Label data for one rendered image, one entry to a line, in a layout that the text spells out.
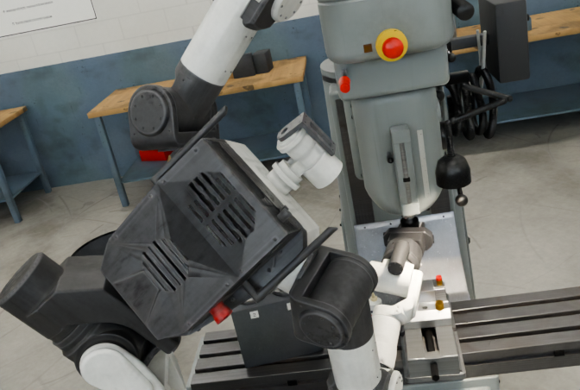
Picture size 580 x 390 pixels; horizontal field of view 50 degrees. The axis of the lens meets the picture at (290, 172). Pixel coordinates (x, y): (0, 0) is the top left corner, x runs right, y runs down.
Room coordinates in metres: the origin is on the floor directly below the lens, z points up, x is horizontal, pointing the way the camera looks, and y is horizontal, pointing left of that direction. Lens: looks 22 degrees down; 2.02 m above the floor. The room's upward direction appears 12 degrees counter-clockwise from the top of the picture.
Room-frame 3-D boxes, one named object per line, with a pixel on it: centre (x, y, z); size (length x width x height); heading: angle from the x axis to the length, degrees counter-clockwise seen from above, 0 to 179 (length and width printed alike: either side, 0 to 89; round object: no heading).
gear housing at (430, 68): (1.46, -0.28, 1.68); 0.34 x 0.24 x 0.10; 172
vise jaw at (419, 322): (1.36, -0.27, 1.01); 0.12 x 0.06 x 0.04; 80
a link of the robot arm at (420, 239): (1.34, -0.24, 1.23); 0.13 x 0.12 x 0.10; 67
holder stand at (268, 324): (1.48, 0.12, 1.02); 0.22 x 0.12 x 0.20; 93
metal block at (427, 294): (1.42, -0.28, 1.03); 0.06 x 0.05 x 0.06; 80
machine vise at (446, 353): (1.39, -0.28, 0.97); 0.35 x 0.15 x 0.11; 170
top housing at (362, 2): (1.44, -0.27, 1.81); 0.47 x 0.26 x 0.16; 172
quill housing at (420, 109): (1.43, -0.27, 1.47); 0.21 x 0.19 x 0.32; 82
